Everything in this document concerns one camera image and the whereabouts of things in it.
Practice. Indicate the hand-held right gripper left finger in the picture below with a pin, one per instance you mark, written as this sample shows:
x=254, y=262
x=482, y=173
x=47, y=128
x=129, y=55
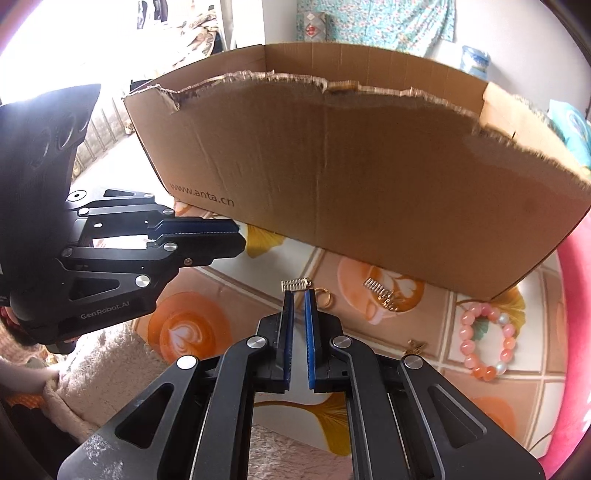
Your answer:
x=288, y=341

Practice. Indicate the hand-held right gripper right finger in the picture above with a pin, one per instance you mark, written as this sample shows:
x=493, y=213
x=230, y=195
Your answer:
x=310, y=341

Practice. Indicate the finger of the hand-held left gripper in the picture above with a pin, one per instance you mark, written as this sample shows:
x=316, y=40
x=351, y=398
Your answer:
x=203, y=226
x=207, y=249

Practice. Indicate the gold spring clip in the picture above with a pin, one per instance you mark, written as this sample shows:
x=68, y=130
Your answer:
x=295, y=284

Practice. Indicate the gold comb ornament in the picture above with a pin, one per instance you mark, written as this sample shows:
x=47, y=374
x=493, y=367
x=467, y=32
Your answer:
x=378, y=288

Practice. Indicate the gold butterfly earring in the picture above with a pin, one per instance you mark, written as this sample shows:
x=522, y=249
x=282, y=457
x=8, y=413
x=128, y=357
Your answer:
x=418, y=346

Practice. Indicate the brown cardboard box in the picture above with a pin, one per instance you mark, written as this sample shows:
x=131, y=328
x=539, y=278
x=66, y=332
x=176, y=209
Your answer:
x=369, y=184

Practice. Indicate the metal window railing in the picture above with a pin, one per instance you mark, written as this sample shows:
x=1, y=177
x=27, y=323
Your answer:
x=106, y=138

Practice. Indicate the tile-patterned tablecloth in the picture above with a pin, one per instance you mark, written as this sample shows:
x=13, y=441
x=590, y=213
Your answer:
x=415, y=406

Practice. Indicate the pile of household clutter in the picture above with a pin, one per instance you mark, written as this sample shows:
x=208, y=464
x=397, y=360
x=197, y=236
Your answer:
x=198, y=34

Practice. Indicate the grey cushion with red diamonds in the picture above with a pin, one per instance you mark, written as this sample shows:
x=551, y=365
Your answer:
x=311, y=26

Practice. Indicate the pink floral blanket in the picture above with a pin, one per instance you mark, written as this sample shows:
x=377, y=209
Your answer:
x=575, y=369

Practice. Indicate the blue water jug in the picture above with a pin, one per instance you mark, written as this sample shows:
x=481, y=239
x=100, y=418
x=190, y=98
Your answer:
x=475, y=60

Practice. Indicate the teal floral wall cloth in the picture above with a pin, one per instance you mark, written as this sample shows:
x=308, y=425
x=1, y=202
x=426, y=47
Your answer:
x=383, y=23

